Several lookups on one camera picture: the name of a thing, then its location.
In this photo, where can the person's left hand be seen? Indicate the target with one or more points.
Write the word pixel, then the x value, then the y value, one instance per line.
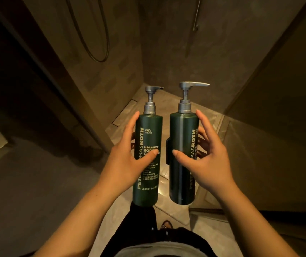
pixel 120 168

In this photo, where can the person's right hand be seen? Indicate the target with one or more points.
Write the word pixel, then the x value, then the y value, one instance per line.
pixel 211 168

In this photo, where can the person's left thumb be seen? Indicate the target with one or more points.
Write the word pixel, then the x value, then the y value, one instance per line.
pixel 149 159

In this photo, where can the person's right little finger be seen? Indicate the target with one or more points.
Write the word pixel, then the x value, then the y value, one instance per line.
pixel 201 154

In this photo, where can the person's right thumb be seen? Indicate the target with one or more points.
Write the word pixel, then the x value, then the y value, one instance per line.
pixel 185 161

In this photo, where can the person's right middle finger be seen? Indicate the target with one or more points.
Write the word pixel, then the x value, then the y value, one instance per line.
pixel 203 135

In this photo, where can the green pump bottle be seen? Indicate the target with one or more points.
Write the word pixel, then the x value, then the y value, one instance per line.
pixel 181 136
pixel 150 136

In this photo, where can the person's left forearm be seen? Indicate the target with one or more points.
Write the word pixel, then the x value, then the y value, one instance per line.
pixel 83 224

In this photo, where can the person's right forearm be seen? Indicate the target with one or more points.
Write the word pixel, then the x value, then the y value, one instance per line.
pixel 252 227

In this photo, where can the rectangular floor drain cover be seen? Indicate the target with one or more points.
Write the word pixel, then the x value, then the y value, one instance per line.
pixel 124 112

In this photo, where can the person's patterned shoe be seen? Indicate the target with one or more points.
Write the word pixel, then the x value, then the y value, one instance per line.
pixel 166 225

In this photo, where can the person's black trousers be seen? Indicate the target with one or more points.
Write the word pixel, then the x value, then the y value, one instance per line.
pixel 142 227

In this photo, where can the person's light shirt hem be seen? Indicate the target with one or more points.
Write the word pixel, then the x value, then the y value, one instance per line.
pixel 161 251

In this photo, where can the metal shower rail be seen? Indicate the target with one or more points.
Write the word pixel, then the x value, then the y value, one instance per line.
pixel 196 13

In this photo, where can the dark shower door frame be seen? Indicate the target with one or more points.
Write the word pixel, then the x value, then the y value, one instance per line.
pixel 48 69

